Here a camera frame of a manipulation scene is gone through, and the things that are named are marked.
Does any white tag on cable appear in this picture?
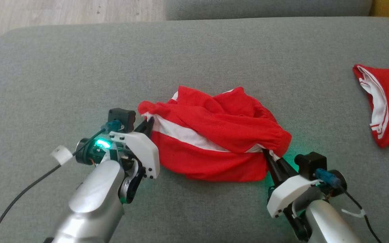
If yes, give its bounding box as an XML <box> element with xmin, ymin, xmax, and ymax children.
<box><xmin>50</xmin><ymin>145</ymin><xmax>74</xmax><ymax>166</ymax></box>
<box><xmin>341</xmin><ymin>208</ymin><xmax>366</xmax><ymax>218</ymax></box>

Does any right blue cable connector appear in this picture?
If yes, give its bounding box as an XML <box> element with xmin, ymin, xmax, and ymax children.
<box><xmin>315</xmin><ymin>168</ymin><xmax>341</xmax><ymax>189</ymax></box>

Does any red shorts white stripe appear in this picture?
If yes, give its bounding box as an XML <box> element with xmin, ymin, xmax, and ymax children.
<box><xmin>138</xmin><ymin>86</ymin><xmax>292</xmax><ymax>183</ymax></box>

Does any white tag on right cable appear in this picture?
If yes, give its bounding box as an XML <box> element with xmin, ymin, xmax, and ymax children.
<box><xmin>341</xmin><ymin>208</ymin><xmax>366</xmax><ymax>218</ymax></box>

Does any grey sofa seat cushion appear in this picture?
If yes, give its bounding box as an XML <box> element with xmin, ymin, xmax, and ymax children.
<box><xmin>164</xmin><ymin>0</ymin><xmax>373</xmax><ymax>21</ymax></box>

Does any blue cable connector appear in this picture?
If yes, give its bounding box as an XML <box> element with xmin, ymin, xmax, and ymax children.
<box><xmin>101</xmin><ymin>120</ymin><xmax>125</xmax><ymax>134</ymax></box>
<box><xmin>315</xmin><ymin>168</ymin><xmax>341</xmax><ymax>189</ymax></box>

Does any large grey sofa chaise cushion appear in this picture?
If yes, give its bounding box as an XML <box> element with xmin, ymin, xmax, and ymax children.
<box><xmin>0</xmin><ymin>17</ymin><xmax>389</xmax><ymax>243</ymax></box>

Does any left blue cable connector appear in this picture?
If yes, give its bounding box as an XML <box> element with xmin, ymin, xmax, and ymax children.
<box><xmin>101</xmin><ymin>120</ymin><xmax>125</xmax><ymax>134</ymax></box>

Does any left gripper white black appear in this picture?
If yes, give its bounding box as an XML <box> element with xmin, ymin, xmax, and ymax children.
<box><xmin>76</xmin><ymin>117</ymin><xmax>160</xmax><ymax>179</ymax></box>

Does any white tag on left cable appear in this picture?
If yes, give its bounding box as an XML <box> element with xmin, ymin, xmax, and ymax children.
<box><xmin>50</xmin><ymin>145</ymin><xmax>74</xmax><ymax>166</ymax></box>

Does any thin black cable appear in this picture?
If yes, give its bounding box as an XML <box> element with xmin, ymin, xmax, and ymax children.
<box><xmin>0</xmin><ymin>128</ymin><xmax>108</xmax><ymax>243</ymax></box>
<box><xmin>338</xmin><ymin>187</ymin><xmax>383</xmax><ymax>243</ymax></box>

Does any left thin black cable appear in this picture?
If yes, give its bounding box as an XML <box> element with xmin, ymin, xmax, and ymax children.
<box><xmin>0</xmin><ymin>128</ymin><xmax>108</xmax><ymax>243</ymax></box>

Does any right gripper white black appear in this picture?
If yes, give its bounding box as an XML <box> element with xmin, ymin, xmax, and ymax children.
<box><xmin>263</xmin><ymin>148</ymin><xmax>347</xmax><ymax>218</ymax></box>

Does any right thin black cable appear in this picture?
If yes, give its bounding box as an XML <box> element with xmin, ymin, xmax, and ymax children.
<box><xmin>338</xmin><ymin>187</ymin><xmax>383</xmax><ymax>243</ymax></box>

